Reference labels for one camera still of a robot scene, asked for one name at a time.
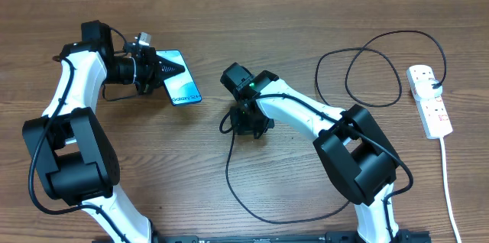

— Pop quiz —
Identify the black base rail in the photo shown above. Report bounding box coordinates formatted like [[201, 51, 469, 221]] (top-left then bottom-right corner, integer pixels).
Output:
[[91, 230, 432, 243]]

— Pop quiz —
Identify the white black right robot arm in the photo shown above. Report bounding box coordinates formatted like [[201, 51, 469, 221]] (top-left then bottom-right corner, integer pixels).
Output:
[[220, 63, 400, 242]]

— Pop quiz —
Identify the white power strip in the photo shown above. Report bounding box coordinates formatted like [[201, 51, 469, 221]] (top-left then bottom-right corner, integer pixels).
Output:
[[406, 65, 453, 139]]

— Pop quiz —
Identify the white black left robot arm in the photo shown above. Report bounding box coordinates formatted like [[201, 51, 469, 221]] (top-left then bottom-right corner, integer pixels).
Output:
[[22, 20, 186, 242]]

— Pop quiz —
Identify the white charger plug adapter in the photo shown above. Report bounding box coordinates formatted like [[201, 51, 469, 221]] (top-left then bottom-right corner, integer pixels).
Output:
[[411, 79, 443, 101]]

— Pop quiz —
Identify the blue Samsung Galaxy smartphone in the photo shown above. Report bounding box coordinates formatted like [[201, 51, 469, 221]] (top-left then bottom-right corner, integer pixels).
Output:
[[156, 50, 202, 106]]

